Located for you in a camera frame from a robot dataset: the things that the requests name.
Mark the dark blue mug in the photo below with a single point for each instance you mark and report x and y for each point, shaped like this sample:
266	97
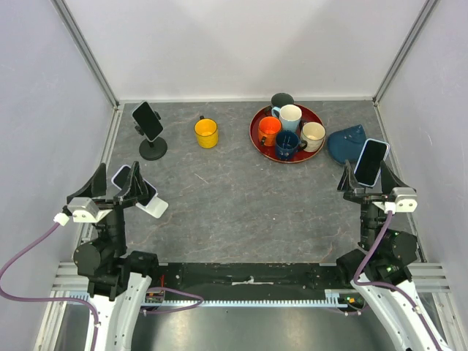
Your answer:
287	145

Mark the light blue white mug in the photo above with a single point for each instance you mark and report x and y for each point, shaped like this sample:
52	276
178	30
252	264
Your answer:
289	115

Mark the black phone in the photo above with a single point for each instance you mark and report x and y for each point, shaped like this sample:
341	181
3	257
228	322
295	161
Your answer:
148	120

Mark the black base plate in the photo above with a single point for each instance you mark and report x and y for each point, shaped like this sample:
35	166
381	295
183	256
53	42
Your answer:
244	281

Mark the black round base phone stand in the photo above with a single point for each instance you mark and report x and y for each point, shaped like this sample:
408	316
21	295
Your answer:
151	150

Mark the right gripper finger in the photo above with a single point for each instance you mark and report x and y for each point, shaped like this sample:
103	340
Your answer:
348	181
391	184

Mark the blue case phone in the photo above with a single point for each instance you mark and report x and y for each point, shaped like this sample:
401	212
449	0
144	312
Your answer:
367	169

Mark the purple case phone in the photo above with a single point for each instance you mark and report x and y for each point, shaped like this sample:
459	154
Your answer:
150	190

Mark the yellow mug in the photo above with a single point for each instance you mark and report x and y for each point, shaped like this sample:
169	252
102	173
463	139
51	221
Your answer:
206	132

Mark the cream mug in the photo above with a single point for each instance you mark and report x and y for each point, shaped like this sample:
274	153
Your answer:
313	135

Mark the dark green mug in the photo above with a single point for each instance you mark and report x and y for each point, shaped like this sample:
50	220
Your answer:
279	100

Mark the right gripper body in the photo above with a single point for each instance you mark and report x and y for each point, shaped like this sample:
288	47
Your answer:
366	199

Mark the orange mug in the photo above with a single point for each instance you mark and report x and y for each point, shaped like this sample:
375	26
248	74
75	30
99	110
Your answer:
268	129

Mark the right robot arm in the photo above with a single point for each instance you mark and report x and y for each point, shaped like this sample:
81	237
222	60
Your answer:
379	268

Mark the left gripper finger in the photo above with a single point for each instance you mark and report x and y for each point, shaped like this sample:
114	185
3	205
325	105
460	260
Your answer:
132	188
96	186

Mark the white phone stand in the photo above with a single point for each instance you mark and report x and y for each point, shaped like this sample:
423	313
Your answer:
156	207

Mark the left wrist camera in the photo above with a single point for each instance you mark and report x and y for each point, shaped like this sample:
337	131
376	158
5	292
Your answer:
83	210

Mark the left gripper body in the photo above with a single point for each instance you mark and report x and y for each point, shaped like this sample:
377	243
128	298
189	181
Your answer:
109	204

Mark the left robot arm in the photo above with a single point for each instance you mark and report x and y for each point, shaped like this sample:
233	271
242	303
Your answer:
117	279

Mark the blue cloth pouch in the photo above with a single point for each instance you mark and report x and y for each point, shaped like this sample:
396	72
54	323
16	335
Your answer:
346	144

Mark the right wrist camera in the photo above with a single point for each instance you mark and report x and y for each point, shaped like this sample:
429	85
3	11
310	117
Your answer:
401	200

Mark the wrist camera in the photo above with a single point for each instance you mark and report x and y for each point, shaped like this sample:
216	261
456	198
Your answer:
83	210
401	200

